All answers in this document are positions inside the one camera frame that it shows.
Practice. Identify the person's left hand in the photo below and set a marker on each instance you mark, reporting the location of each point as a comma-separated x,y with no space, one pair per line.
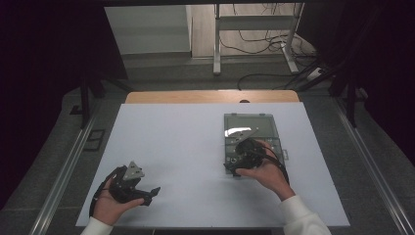
111,209

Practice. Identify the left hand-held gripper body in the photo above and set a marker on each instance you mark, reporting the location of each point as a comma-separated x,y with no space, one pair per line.
125,189

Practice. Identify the clear grey compartment box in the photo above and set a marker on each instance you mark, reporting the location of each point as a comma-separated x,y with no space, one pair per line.
251,122

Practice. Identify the aluminium floor rail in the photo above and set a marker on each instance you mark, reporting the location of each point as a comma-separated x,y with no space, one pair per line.
375,169
62,176

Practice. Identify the white table mat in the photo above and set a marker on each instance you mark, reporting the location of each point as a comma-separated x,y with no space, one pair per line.
182,147

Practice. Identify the person's right hand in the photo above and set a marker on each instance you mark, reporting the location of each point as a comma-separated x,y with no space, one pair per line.
267,176

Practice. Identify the wooden table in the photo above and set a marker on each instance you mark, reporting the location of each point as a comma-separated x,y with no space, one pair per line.
195,97

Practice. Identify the black metal stand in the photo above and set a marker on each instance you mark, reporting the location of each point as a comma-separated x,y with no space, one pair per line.
85,98
351,98

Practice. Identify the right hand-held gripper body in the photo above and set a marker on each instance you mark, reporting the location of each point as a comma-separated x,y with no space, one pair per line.
248,153

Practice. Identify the black floor plate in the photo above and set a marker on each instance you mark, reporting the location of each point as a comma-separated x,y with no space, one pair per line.
94,139

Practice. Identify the dark curtain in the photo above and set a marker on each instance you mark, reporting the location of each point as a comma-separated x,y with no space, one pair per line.
385,65
49,81

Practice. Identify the white power strip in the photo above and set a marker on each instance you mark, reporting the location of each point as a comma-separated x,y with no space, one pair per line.
314,73

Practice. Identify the white metal desk frame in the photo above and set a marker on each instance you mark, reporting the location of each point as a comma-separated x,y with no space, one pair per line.
254,23

